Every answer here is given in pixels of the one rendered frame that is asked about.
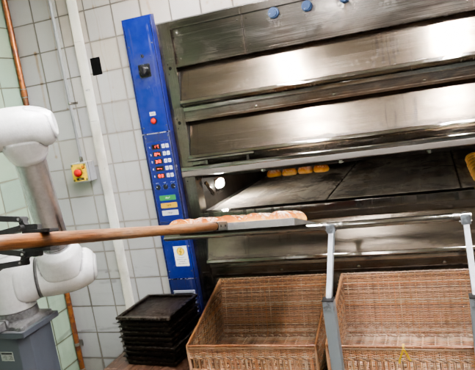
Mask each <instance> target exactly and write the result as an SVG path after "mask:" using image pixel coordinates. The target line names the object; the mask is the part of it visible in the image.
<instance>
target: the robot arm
mask: <svg viewBox="0 0 475 370"><path fill-rule="evenodd" d="M58 135H59V129H58V125H57V121H56V119H55V116H54V114H53V112H51V111H50V110H47V109H46V108H43V107H39V106H13V107H7V108H2V109H0V153H3V154H4V155H5V156H6V157H7V159H8V160H9V162H11V163H12V164H14V165H15V169H16V172H17V174H18V178H19V181H20V183H21V187H22V190H23V193H24V196H25V198H26V202H27V205H28V207H29V211H30V214H31V216H32V221H33V223H34V224H29V223H28V221H29V218H28V217H19V216H1V215H0V222H18V223H19V225H18V226H15V227H12V228H8V229H4V230H1V231H0V235H5V234H17V233H21V232H22V233H43V232H55V231H67V229H66V227H65V222H64V219H63V216H62V212H61V209H60V206H59V201H58V199H57V193H56V190H55V187H54V182H53V180H52V177H51V173H50V170H49V167H48V162H47V159H46V157H47V155H48V146H49V145H52V144H53V143H54V142H55V141H56V140H57V137H58ZM97 276H98V269H97V261H96V255H95V253H93V252H92V250H90V249H88V248H86V247H81V246H80V245H79V244H66V245H57V246H50V247H35V248H26V249H22V250H20V249H19V250H4V251H0V333H1V332H3V331H15V332H21V331H24V330H25V329H26V328H27V327H29V326H30V325H32V324H34V323H35V322H37V321H38V320H40V319H42V318H43V317H44V316H47V315H49V314H50V313H52V309H51V308H39V306H38V304H37V300H38V299H40V298H42V297H51V296H56V295H61V294H67V293H70V292H73V291H77V290H79V289H82V288H84V287H86V286H88V285H90V284H91V283H92V282H93V281H94V280H95V279H96V278H97Z"/></svg>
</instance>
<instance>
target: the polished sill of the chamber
mask: <svg viewBox="0 0 475 370"><path fill-rule="evenodd" d="M468 199H475V186H473V187H465V188H456V189H440V190H432V191H423V192H407V193H399V194H390V195H374V196H365V197H350V198H341V199H332V200H317V201H308V202H299V203H284V204H275V205H266V206H251V207H241V208H226V209H217V210H208V211H204V212H203V213H202V214H201V215H202V217H222V216H225V215H242V214H243V215H248V214H252V213H270V214H271V213H273V212H275V211H301V212H302V213H307V212H316V211H334V210H343V209H352V208H370V207H379V206H396V205H406V204H415V203H432V202H441V201H451V200H468Z"/></svg>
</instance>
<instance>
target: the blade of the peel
mask: <svg viewBox="0 0 475 370"><path fill-rule="evenodd" d="M311 223H315V222H310V221H307V220H301V219H297V218H293V217H292V218H283V219H273V220H256V221H246V222H228V229H227V230H225V231H229V230H238V229H249V228H268V227H278V226H289V225H304V224H311Z"/></svg>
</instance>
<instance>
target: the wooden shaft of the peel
mask: <svg viewBox="0 0 475 370"><path fill-rule="evenodd" d="M217 229H218V224H217V223H215V222H207V223H194V224H181V225H156V226H143V227H130V228H106V229H93V230H80V231H55V232H43V233H18V234H5V235H0V251H4V250H19V249H26V248H35V247H50V246H57V245H66V244H81V243H88V242H103V241H111V240H119V239H134V238H142V237H150V236H165V235H173V234H182V233H197V232H204V231H215V230H217Z"/></svg>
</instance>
